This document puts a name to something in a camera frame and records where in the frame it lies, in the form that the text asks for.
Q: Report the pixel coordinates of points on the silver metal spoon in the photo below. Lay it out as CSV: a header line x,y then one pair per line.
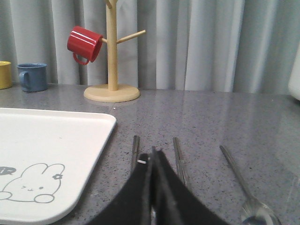
x,y
253,211

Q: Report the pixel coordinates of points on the cream bunny serving tray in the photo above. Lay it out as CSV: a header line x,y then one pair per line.
x,y
46,159

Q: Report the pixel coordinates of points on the red enamel mug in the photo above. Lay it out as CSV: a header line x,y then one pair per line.
x,y
84,44

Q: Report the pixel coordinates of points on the blue enamel mug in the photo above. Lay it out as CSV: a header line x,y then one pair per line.
x,y
32,77

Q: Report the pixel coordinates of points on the wooden mug tree stand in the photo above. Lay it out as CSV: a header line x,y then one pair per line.
x,y
112,91

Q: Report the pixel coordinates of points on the yellow enamel mug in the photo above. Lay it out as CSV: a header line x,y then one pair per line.
x,y
5,75

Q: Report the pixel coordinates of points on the grey curtain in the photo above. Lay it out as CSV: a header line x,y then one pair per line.
x,y
247,46

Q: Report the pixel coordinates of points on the white appliance at right edge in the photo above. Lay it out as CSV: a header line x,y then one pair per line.
x,y
294,81

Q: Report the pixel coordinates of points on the silver chopstick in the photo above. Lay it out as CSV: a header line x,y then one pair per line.
x,y
179,162

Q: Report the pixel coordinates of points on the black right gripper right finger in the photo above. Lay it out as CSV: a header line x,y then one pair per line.
x,y
173,203

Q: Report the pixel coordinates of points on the silver metal fork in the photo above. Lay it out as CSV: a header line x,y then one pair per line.
x,y
135,150

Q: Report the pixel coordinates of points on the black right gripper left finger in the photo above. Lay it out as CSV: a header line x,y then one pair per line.
x,y
132,205

